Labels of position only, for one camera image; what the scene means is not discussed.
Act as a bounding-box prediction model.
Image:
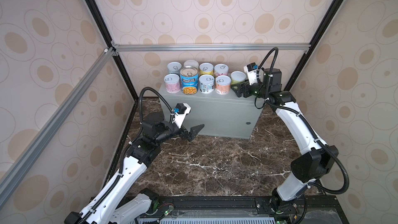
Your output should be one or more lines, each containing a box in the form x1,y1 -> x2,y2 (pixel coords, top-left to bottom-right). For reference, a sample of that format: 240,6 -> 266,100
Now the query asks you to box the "peach label white-lid can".
215,75 -> 231,95

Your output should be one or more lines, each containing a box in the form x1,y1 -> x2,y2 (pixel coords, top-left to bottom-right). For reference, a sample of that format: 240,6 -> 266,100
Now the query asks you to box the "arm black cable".
76,86 -> 174,224
254,47 -> 350,224

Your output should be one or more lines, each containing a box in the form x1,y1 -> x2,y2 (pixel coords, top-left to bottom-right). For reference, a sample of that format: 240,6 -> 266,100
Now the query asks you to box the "blue label white-lid can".
199,74 -> 215,94

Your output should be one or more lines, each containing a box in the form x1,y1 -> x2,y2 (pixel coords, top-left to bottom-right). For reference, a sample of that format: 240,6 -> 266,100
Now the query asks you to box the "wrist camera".
244,63 -> 260,86
172,103 -> 191,129

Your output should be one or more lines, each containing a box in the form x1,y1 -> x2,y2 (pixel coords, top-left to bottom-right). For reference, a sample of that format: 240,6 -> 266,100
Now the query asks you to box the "green orange label can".
183,60 -> 199,68

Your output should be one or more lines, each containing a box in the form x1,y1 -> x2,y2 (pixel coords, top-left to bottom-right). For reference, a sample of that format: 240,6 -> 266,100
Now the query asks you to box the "right black corner post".
284,0 -> 345,91

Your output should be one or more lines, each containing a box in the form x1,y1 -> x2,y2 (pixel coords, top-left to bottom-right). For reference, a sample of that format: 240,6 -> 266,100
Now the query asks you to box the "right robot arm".
231,63 -> 339,214

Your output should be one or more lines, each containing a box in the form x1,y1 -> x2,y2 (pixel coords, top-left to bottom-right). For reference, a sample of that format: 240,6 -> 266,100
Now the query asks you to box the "grey metal cabinet box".
159,85 -> 261,139

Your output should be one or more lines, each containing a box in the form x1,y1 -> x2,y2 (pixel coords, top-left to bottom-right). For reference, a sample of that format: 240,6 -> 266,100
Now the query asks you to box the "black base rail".
80,189 -> 349,224

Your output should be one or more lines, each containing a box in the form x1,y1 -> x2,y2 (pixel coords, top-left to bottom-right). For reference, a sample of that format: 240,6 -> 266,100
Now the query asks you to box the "left black corner post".
84,0 -> 138,101

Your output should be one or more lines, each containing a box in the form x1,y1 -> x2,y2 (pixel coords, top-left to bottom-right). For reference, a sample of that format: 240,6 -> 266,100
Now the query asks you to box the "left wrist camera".
172,103 -> 191,129

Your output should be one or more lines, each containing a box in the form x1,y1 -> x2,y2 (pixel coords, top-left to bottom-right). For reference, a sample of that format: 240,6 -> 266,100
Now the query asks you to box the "horizontal aluminium rail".
114,43 -> 311,53

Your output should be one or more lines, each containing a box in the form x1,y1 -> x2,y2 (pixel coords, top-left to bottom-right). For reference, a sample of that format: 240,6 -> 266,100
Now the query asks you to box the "pink label white-lid can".
164,74 -> 181,93

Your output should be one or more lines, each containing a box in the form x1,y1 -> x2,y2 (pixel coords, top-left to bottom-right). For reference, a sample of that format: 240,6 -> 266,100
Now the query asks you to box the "black corner post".
284,0 -> 345,91
84,0 -> 138,101

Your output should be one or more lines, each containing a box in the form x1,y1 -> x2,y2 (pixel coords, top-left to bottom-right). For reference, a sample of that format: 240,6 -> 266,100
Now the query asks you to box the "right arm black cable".
254,47 -> 350,224

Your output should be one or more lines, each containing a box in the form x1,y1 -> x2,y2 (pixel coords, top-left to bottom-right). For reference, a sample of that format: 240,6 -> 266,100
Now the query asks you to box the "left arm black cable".
76,86 -> 174,224

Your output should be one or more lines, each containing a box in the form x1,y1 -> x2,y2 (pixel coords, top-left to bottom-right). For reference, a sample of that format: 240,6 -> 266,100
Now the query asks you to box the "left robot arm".
64,112 -> 205,224

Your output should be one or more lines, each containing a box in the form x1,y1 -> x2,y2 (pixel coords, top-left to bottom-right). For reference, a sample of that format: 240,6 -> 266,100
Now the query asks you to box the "green yellow label can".
231,71 -> 246,87

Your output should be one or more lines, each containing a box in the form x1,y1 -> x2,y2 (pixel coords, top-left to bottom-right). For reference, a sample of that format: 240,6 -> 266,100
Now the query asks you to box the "left diagonal aluminium rail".
1,47 -> 115,208

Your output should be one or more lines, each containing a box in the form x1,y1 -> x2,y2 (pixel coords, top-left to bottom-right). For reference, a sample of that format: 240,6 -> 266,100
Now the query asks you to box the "teal label white-lid can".
167,62 -> 182,75

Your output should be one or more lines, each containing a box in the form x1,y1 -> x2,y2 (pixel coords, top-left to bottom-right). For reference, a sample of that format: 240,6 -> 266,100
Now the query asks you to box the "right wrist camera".
244,63 -> 260,86

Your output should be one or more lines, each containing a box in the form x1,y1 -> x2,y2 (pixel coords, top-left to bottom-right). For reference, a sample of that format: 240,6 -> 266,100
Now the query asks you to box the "yellow label white-lid can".
199,63 -> 214,76

